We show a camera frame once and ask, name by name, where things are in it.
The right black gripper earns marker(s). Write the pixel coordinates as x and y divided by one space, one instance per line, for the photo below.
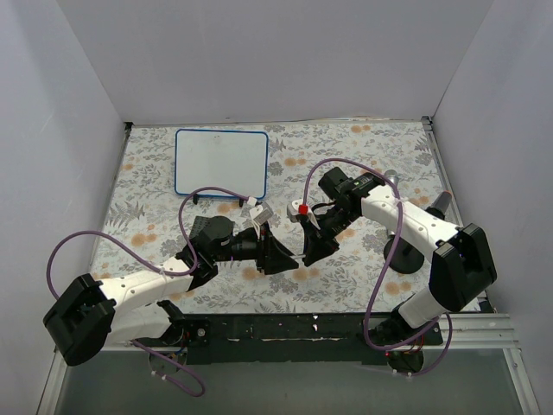
320 233

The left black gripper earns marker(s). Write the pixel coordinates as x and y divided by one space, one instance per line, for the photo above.
263 249

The blue framed whiteboard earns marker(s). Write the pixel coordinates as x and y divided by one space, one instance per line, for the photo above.
217 159

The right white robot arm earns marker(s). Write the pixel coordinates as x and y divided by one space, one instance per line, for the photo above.
460 257

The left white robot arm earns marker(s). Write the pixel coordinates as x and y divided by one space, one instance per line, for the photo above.
90 314

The grey studded baseplate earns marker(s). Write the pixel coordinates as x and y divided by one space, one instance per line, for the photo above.
200 223

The black round stand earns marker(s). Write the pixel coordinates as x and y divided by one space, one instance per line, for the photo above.
406 259

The silver metal cylinder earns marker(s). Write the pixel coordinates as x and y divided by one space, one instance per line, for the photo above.
392 176

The floral tablecloth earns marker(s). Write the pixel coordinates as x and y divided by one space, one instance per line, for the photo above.
147 217

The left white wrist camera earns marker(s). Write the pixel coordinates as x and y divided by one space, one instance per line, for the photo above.
260 212

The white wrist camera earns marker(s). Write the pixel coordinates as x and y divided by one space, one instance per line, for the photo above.
260 212
298 210

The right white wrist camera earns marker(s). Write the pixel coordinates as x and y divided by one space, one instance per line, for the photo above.
298 210

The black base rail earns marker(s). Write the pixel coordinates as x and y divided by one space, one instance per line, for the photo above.
204 339

